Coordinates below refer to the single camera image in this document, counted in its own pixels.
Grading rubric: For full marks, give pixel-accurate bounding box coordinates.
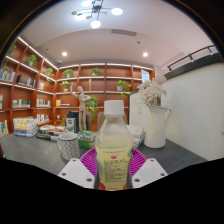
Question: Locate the small green-white drink carton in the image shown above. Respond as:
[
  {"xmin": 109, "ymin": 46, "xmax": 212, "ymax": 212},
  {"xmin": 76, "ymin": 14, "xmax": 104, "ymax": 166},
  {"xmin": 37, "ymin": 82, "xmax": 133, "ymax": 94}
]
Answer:
[{"xmin": 65, "ymin": 117, "xmax": 76, "ymax": 134}]

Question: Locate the white ceramic pitcher vase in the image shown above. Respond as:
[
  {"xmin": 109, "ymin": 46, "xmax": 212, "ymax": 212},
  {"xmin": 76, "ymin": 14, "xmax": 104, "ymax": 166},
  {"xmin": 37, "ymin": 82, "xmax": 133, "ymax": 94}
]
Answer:
[{"xmin": 143, "ymin": 105, "xmax": 172, "ymax": 149}]

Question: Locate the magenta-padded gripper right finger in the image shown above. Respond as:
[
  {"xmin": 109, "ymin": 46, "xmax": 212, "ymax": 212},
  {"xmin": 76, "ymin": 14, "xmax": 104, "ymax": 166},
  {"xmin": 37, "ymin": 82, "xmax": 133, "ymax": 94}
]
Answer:
[{"xmin": 128, "ymin": 147, "xmax": 169, "ymax": 190}]

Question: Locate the clear yellow drink bottle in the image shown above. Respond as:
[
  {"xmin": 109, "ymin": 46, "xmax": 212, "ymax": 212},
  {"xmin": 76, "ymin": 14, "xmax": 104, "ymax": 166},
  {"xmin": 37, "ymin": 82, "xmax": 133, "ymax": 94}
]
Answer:
[{"xmin": 94, "ymin": 99, "xmax": 135, "ymax": 192}]

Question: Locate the stack of colourful books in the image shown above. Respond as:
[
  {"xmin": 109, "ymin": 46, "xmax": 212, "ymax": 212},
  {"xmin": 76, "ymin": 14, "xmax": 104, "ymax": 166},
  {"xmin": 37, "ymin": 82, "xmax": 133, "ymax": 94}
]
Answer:
[{"xmin": 12, "ymin": 116, "xmax": 39, "ymax": 138}]

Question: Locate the green and white box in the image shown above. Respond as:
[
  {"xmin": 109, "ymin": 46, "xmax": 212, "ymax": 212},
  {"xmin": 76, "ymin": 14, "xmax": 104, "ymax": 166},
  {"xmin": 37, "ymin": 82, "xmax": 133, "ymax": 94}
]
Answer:
[{"xmin": 77, "ymin": 129, "xmax": 98, "ymax": 150}]

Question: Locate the flat stack of magazines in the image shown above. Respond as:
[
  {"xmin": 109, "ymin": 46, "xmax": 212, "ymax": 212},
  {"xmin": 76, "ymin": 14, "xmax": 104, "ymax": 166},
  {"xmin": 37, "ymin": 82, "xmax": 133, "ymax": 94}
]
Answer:
[{"xmin": 35, "ymin": 123, "xmax": 67, "ymax": 141}]

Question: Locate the wooden artist mannequin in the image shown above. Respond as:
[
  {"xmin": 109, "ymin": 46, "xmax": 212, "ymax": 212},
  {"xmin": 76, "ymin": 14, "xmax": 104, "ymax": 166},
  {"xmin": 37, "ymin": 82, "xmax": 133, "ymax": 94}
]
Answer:
[{"xmin": 73, "ymin": 85, "xmax": 92, "ymax": 132}]

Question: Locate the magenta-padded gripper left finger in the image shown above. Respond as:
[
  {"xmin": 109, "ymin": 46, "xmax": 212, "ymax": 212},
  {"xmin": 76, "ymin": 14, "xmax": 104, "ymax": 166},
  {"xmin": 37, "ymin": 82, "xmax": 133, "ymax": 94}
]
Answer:
[{"xmin": 57, "ymin": 147, "xmax": 98, "ymax": 190}]

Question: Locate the white and pink flower bouquet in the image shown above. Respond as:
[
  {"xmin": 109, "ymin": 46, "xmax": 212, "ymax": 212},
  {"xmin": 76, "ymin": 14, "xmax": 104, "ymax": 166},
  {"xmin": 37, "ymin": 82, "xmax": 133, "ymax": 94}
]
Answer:
[{"xmin": 134, "ymin": 74, "xmax": 168, "ymax": 108}]

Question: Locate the white patterned mug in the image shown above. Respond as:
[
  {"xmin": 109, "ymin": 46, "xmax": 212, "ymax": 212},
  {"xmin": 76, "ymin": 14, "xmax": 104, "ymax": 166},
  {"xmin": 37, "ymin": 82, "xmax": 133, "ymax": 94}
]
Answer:
[{"xmin": 56, "ymin": 132, "xmax": 81, "ymax": 162}]

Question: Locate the ceiling lamp with round bulbs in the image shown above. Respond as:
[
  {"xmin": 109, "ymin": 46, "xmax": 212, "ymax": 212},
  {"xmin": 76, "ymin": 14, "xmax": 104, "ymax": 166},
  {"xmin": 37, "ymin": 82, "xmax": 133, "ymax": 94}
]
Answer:
[{"xmin": 70, "ymin": 0, "xmax": 124, "ymax": 30}]

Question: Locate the wooden shelf unit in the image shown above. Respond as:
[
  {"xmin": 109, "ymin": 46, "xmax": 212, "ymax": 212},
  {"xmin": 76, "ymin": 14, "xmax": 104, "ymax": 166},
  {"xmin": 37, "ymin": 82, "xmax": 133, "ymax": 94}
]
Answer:
[{"xmin": 0, "ymin": 35, "xmax": 156, "ymax": 138}]

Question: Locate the ceiling air vent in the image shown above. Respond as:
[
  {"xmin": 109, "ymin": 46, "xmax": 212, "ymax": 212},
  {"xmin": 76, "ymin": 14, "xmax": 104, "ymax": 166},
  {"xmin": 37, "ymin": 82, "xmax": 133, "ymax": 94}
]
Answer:
[{"xmin": 111, "ymin": 28, "xmax": 138, "ymax": 37}]

